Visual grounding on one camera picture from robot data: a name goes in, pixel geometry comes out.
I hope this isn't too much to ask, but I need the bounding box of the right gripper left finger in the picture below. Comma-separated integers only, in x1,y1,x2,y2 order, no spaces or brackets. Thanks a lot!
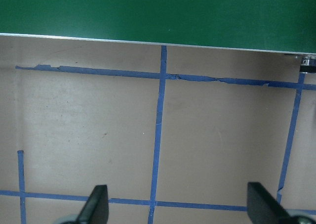
76,184,109,224

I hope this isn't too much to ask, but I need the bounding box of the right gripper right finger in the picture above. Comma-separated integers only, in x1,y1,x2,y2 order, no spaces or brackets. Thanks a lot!
247,182,293,224

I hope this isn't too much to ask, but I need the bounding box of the green conveyor belt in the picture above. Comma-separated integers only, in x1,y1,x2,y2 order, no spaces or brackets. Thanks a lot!
0,0,316,54

